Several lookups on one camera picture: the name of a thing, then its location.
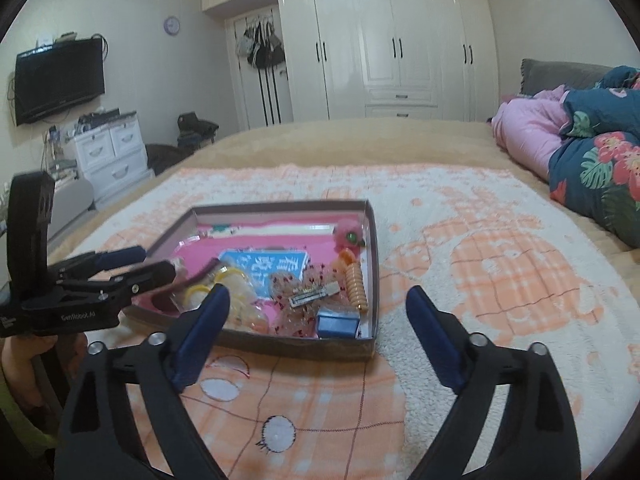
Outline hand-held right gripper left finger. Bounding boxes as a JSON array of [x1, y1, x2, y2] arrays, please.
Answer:
[[54, 282, 232, 480]]

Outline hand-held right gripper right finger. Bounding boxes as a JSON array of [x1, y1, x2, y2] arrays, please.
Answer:
[[405, 285, 583, 480]]

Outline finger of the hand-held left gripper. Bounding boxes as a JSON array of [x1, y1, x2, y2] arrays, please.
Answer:
[[55, 246, 147, 281], [52, 259, 177, 311]]

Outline maroon hair clip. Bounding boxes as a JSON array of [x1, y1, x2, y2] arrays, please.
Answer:
[[150, 258, 221, 313]]

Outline yellow hair ties clear packet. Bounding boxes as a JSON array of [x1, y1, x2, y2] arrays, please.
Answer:
[[177, 265, 251, 311]]

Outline orange spiral hair tie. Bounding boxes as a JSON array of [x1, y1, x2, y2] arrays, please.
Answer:
[[337, 250, 371, 316]]

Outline small blue box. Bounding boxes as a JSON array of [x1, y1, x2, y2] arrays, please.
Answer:
[[316, 308, 361, 339]]

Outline brown cardboard box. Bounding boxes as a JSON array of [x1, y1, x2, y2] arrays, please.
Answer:
[[122, 199, 381, 362]]

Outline pink pompom hair tie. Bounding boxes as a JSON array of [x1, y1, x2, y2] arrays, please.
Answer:
[[332, 219, 368, 251]]

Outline person's left forearm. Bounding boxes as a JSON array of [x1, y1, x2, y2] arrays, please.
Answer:
[[0, 360, 58, 453]]

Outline person's left hand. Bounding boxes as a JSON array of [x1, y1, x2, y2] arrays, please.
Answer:
[[0, 332, 88, 407]]

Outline orange and white checked blanket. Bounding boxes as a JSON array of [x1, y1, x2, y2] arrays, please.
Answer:
[[75, 165, 640, 480]]

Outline white drawer chest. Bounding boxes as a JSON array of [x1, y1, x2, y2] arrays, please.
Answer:
[[70, 120, 151, 201]]

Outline brown bag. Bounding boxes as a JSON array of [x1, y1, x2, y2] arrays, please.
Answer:
[[145, 144, 188, 176]]

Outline tulle bow hair clip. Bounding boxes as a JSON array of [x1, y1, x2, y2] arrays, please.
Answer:
[[270, 265, 351, 336]]

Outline dark clothes pile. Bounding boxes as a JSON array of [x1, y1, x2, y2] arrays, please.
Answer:
[[176, 112, 218, 148]]

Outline beige bedspread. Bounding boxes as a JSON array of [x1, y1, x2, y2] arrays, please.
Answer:
[[150, 117, 640, 261]]

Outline pink quilt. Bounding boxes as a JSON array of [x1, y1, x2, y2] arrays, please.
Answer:
[[490, 87, 576, 181]]

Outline blue floral quilt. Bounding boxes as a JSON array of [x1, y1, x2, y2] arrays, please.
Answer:
[[547, 65, 640, 248]]

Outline hanging dark bags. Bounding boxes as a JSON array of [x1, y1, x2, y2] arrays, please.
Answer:
[[235, 20, 286, 68]]

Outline grey bed cushion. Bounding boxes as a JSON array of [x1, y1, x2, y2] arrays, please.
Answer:
[[517, 58, 626, 96]]

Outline white wardrobe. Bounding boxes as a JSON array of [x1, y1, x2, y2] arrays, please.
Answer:
[[200, 0, 501, 123]]

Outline black wall television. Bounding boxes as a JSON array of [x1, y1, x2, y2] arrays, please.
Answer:
[[13, 37, 106, 127]]

